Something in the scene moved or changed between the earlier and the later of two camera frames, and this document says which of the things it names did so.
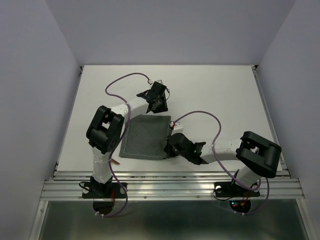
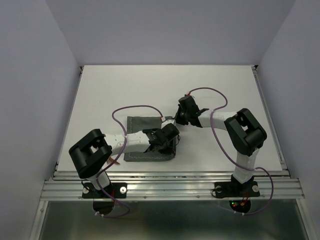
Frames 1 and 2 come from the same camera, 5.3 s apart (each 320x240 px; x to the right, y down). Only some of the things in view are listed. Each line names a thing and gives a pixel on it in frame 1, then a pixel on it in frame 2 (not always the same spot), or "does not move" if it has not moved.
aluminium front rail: x=166 y=185 does not move
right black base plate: x=229 y=189 does not move
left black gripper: x=164 y=107 to x=169 y=150
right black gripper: x=168 y=149 to x=177 y=118
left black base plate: x=107 y=190 does not move
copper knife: x=115 y=161 does not move
